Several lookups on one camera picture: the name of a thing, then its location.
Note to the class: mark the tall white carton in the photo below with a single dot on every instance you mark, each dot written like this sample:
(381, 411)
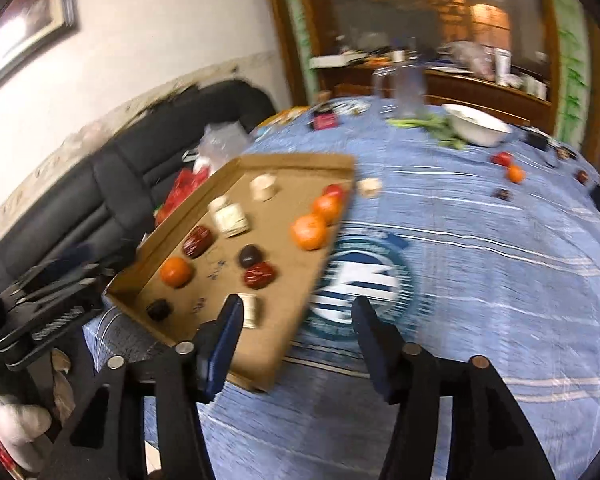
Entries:
(502, 65)

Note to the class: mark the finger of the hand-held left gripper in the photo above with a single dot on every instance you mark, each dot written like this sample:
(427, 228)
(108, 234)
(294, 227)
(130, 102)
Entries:
(55, 285)

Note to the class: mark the copper coloured plug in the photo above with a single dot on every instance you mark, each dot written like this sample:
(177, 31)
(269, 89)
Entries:
(562, 152)

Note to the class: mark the green leafy vegetable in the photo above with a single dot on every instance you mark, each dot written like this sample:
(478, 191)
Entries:
(430, 127)

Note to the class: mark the yellow snack packets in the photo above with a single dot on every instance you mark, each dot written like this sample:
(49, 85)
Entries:
(285, 116)

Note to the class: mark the shallow cardboard box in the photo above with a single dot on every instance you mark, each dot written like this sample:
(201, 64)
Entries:
(280, 305)

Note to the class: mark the red tomato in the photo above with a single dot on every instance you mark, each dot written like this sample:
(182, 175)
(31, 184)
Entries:
(335, 190)
(502, 158)

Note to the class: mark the cream cloth bundle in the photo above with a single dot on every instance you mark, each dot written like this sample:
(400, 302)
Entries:
(15, 420)

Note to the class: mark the framed wall picture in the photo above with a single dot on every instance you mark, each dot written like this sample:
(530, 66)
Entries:
(25, 25)

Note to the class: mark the flat white box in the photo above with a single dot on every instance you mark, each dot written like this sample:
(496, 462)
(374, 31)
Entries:
(330, 61)

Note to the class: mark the wooden sideboard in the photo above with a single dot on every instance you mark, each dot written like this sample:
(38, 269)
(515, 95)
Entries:
(480, 92)

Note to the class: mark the translucent plastic bag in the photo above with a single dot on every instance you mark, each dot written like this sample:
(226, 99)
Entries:
(467, 57)

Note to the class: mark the clear plastic bag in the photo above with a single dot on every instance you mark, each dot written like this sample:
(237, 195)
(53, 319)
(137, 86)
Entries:
(222, 142)

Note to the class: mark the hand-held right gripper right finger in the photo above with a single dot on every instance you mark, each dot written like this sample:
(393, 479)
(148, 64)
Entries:
(375, 345)

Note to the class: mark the black sofa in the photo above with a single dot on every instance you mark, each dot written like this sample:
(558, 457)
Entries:
(130, 160)

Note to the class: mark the blue plaid tablecloth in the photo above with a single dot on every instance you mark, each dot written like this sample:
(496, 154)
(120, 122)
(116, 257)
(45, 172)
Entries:
(480, 285)

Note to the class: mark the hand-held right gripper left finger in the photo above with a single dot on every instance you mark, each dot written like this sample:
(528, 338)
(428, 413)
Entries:
(225, 345)

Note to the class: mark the small orange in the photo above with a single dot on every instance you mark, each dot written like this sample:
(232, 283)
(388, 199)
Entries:
(516, 173)
(176, 271)

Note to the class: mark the small white jars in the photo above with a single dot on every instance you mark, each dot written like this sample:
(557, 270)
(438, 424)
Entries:
(532, 85)

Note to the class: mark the white bowl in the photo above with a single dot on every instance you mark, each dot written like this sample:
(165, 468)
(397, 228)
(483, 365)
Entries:
(475, 125)

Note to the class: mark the red plastic bag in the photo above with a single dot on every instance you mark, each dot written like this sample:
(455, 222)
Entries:
(180, 190)

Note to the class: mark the dark red jujube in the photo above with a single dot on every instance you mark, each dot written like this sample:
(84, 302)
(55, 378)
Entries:
(502, 193)
(158, 309)
(250, 256)

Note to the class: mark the wooden arched door frame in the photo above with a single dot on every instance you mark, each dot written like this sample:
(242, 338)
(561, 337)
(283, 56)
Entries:
(572, 60)

